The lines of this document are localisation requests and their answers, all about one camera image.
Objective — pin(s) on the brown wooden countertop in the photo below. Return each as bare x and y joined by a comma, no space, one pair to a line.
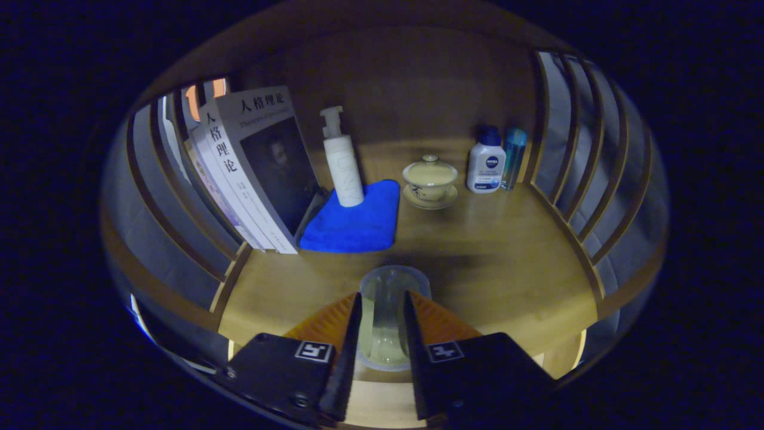
507,269

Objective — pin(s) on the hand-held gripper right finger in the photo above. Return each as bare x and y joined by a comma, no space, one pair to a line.
415,358

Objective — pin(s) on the white pump bottle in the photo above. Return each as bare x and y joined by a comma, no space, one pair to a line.
345,173

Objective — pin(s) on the thick white book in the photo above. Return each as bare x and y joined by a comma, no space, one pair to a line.
262,155

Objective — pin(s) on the thin white book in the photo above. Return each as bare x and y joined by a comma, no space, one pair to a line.
245,218

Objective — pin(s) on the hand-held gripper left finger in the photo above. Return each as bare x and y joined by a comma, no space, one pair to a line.
349,358

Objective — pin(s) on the slim teal bottle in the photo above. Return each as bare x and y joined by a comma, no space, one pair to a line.
513,158

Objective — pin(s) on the white lotion bottle blue cap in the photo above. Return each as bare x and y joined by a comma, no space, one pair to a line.
484,170

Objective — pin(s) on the pale purple book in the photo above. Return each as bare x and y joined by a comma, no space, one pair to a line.
230,209

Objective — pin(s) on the brown wooden cabinet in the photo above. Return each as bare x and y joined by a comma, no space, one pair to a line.
406,77

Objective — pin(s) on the cream lidded tea bowl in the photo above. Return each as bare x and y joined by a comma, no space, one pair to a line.
430,179

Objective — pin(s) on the pale yellow fluffy-base polishing pad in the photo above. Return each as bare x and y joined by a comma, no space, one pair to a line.
385,334

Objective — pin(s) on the blue folded cloth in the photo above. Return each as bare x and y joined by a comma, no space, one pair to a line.
358,227

